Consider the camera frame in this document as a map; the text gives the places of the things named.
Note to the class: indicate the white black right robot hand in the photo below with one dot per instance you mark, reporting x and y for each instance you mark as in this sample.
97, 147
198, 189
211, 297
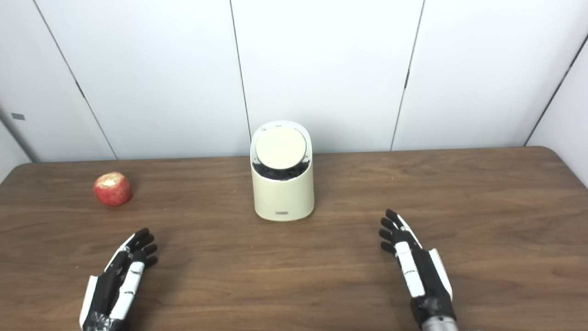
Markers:
427, 280

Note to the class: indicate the cream round bin lid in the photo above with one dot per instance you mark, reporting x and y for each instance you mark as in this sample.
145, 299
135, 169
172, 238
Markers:
280, 148

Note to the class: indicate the cream-colored desktop bin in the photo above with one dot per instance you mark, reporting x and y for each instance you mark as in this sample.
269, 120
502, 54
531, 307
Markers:
284, 197

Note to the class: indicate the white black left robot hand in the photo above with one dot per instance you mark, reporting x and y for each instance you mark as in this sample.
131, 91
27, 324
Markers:
108, 294

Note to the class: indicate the small grey wall label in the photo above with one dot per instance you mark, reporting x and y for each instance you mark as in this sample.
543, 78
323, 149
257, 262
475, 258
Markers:
18, 116

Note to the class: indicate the red apple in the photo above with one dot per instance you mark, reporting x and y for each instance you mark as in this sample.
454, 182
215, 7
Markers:
112, 189

